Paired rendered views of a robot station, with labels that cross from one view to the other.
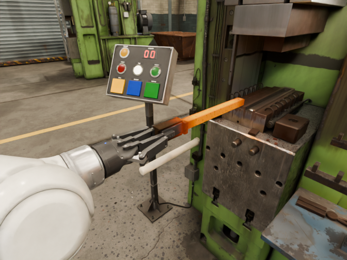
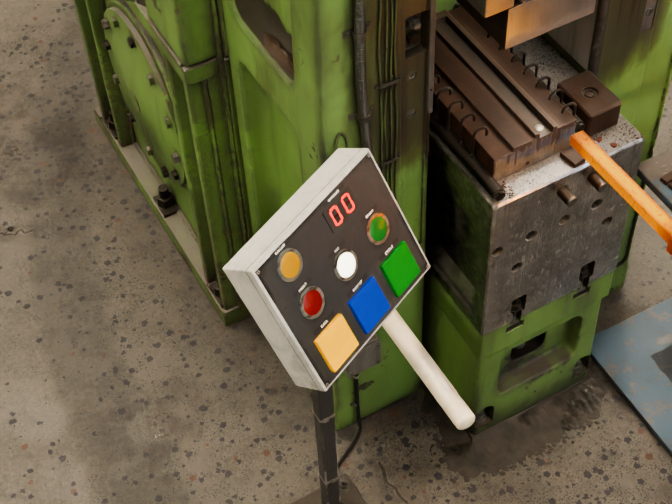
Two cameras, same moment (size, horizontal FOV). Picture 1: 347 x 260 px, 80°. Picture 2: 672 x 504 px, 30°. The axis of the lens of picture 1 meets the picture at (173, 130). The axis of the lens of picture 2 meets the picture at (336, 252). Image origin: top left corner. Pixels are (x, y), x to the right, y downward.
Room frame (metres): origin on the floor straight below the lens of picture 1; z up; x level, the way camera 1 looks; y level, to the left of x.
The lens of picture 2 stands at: (0.72, 1.51, 2.81)
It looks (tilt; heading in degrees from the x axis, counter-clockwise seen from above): 51 degrees down; 286
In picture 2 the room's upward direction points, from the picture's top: 3 degrees counter-clockwise
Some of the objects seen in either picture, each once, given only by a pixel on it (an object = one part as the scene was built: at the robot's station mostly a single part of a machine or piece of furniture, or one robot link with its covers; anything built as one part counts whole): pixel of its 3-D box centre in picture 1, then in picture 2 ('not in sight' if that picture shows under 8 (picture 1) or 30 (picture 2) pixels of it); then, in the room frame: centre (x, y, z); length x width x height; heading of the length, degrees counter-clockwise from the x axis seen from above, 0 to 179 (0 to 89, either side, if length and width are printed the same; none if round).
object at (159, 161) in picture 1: (171, 155); (410, 347); (1.00, 0.01, 0.62); 0.44 x 0.05 x 0.05; 133
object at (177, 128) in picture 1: (171, 131); not in sight; (0.48, 0.00, 1.06); 0.07 x 0.01 x 0.03; 133
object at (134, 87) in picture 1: (134, 88); (367, 304); (1.04, 0.20, 1.01); 0.07 x 0.05 x 0.07; 68
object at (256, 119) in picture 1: (265, 103); (477, 88); (0.95, -0.45, 0.96); 0.42 x 0.20 x 0.09; 133
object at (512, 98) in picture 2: (271, 98); (488, 71); (0.93, -0.46, 0.99); 0.42 x 0.05 x 0.01; 133
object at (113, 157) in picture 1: (116, 153); not in sight; (0.38, 0.13, 1.06); 0.09 x 0.08 x 0.07; 133
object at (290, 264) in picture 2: (124, 52); (289, 264); (1.16, 0.26, 1.16); 0.05 x 0.03 x 0.04; 43
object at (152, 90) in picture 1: (152, 90); (398, 268); (1.00, 0.11, 1.01); 0.07 x 0.05 x 0.07; 68
